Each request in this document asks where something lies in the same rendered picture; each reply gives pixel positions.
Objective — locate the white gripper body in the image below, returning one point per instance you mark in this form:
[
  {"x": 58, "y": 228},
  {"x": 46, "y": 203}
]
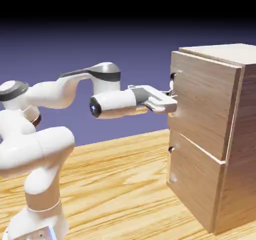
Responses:
[{"x": 160, "y": 100}]

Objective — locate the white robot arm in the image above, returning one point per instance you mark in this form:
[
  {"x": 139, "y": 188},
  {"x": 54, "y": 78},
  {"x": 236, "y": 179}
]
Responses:
[{"x": 50, "y": 96}]

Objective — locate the light wood tall door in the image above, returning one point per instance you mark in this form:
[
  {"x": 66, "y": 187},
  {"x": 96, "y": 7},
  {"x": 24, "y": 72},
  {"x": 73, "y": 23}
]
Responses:
[{"x": 204, "y": 104}]

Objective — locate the light wood cabinet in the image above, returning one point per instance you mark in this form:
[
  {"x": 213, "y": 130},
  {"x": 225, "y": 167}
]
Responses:
[{"x": 238, "y": 144}]

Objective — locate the light wood short door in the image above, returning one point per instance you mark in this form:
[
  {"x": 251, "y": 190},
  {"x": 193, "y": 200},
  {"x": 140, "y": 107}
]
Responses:
[{"x": 196, "y": 184}]

